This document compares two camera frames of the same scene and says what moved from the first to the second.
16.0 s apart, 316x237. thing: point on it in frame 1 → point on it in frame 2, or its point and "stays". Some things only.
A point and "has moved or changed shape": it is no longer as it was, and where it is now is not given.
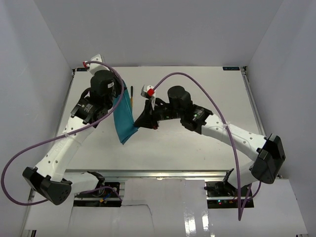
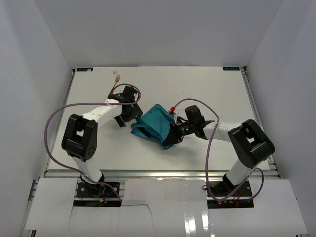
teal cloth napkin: (123, 117) has moved or changed shape
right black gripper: (150, 114) → (175, 133)
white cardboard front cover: (174, 207) stays
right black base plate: (223, 188) stays
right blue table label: (231, 68) stays
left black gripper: (117, 87) → (128, 114)
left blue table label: (81, 69) stays
